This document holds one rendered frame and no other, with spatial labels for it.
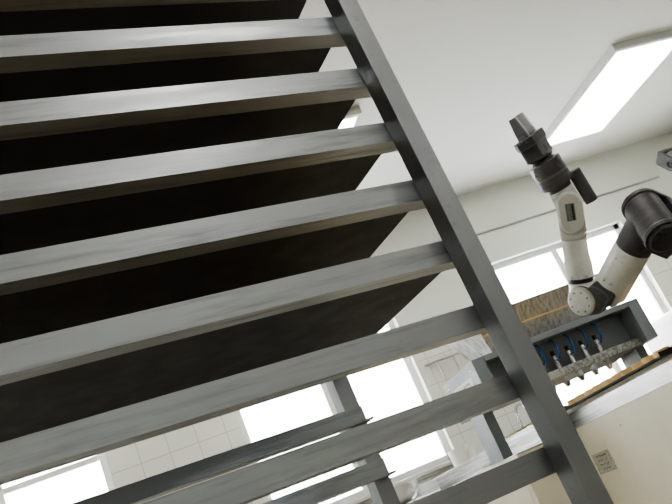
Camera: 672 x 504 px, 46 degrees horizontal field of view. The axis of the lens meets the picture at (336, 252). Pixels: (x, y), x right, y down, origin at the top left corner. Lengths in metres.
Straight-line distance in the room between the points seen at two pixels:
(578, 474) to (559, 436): 0.04
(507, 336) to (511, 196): 6.08
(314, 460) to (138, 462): 4.89
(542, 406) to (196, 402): 0.38
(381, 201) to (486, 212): 5.86
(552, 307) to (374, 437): 2.24
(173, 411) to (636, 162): 7.15
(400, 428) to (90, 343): 0.33
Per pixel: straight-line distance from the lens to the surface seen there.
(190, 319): 0.83
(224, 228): 0.89
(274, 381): 0.83
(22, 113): 0.93
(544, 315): 3.03
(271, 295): 0.87
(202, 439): 5.71
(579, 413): 2.74
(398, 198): 1.00
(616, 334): 3.17
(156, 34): 1.04
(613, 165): 7.64
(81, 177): 0.89
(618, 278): 2.10
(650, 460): 2.52
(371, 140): 1.03
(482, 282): 0.96
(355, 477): 1.30
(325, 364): 0.86
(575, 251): 2.16
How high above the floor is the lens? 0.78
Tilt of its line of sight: 19 degrees up
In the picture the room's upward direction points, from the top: 24 degrees counter-clockwise
